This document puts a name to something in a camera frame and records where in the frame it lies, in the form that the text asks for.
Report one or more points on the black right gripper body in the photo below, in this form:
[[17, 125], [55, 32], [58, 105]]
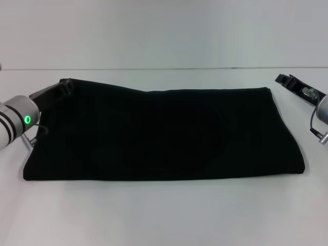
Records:
[[303, 89]]

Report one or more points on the black t-shirt with FREE print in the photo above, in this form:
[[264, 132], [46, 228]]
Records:
[[166, 133]]

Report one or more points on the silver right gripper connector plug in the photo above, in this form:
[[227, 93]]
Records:
[[310, 92]]

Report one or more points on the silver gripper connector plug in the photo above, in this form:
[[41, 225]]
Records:
[[29, 142], [310, 92]]

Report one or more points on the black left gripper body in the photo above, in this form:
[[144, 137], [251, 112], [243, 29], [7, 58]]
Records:
[[47, 96]]

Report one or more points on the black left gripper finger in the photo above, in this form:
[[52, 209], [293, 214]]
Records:
[[68, 87]]

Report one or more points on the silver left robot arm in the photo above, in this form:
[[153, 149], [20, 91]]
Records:
[[15, 120]]

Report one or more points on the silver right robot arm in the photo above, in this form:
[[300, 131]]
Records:
[[323, 110]]

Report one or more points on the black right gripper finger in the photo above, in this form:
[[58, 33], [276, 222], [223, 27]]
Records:
[[283, 80]]

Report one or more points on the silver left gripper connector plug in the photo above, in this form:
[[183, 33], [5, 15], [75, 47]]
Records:
[[29, 142]]

